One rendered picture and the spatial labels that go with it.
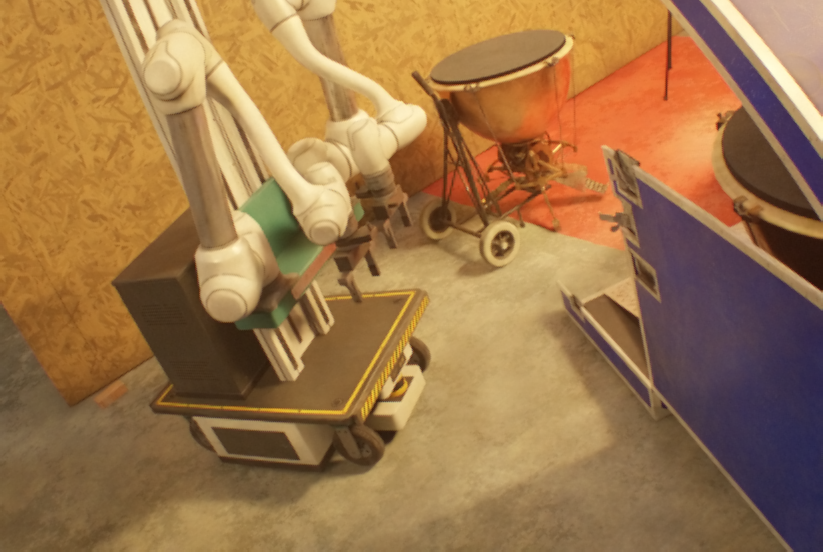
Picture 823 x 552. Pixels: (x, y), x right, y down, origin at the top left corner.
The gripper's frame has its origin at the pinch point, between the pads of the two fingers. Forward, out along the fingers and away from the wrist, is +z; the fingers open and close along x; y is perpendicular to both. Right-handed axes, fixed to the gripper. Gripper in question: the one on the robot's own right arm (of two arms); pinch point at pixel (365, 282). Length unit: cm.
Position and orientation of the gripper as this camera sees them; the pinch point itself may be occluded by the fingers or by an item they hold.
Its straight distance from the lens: 219.6
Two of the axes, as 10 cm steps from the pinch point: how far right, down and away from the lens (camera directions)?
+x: -3.5, 5.1, -7.8
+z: 3.3, 8.5, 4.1
